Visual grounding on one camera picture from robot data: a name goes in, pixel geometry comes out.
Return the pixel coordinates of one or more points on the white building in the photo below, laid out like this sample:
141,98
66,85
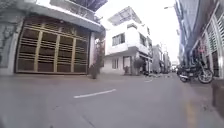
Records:
126,40

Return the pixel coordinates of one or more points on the street lamp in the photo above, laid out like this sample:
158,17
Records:
168,7

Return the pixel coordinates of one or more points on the dark low block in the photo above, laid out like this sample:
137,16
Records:
218,95

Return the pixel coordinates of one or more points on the black motorcycle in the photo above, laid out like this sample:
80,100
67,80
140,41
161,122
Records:
196,71

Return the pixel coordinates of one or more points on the building with shuttered front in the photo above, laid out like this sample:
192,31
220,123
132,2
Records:
206,36

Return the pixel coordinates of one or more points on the building with brown slatted gate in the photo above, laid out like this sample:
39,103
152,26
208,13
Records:
50,50

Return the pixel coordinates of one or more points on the row of distant buildings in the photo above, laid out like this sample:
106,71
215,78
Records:
161,60

